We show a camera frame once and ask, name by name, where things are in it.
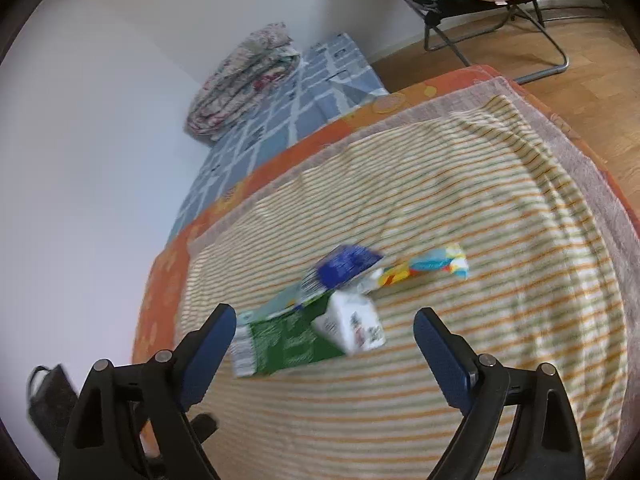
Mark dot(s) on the blue checkered mattress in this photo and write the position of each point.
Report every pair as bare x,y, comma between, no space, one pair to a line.
280,115

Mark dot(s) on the black folding chair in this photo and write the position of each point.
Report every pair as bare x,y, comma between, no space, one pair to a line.
435,5

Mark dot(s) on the folded floral quilt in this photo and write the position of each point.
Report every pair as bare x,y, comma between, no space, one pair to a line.
240,80

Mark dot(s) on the blue snack packet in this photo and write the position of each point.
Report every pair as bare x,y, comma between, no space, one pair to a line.
345,265

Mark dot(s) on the yellow striped blanket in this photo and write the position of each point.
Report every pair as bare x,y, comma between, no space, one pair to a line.
450,195

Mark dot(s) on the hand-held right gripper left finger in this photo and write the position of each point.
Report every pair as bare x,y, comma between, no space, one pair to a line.
207,355

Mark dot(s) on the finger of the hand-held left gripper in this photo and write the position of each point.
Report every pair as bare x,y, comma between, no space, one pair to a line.
204,426

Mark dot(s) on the colourful snack wrapper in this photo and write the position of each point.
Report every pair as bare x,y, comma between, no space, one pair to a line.
435,262

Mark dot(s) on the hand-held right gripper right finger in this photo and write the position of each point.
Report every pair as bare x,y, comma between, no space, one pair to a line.
442,355

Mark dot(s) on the orange patterned mattress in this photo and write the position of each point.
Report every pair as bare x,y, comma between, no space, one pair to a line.
165,280

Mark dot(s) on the green and white carton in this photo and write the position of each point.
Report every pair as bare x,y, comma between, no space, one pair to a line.
285,340

